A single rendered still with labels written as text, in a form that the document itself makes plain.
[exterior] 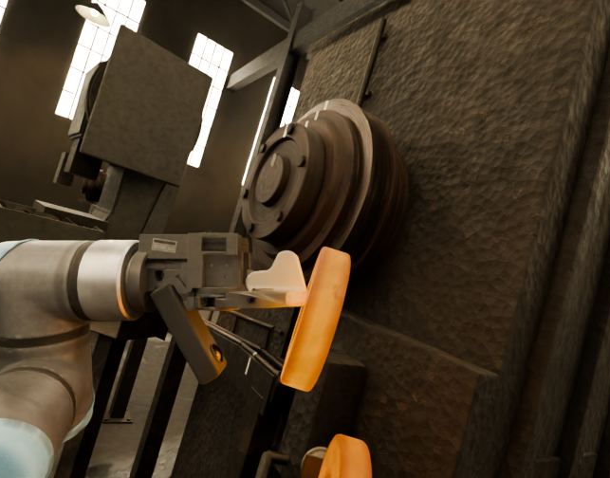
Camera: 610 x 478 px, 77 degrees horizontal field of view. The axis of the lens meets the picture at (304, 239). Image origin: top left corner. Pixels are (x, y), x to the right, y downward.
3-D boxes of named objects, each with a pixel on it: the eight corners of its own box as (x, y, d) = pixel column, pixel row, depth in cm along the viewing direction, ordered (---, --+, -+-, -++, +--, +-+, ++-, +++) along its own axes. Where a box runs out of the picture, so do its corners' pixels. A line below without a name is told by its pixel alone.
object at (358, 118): (254, 272, 114) (298, 124, 117) (357, 317, 75) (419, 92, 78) (235, 267, 111) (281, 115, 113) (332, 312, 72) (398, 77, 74)
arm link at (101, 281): (75, 326, 38) (122, 314, 48) (123, 326, 38) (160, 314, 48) (79, 237, 39) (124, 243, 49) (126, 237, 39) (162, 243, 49)
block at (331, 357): (314, 464, 79) (346, 351, 80) (338, 489, 72) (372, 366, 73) (270, 468, 73) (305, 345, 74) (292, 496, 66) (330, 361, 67)
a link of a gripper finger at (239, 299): (285, 293, 38) (197, 292, 38) (284, 308, 38) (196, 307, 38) (287, 289, 43) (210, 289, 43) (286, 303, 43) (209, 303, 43)
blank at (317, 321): (341, 261, 51) (317, 253, 51) (361, 246, 36) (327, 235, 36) (305, 376, 49) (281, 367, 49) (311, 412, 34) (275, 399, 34)
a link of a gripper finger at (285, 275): (332, 249, 40) (244, 249, 40) (332, 307, 40) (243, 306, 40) (330, 251, 43) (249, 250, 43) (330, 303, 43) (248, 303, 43)
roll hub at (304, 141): (247, 236, 101) (276, 137, 103) (303, 251, 78) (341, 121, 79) (228, 230, 98) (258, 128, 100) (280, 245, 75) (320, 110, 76)
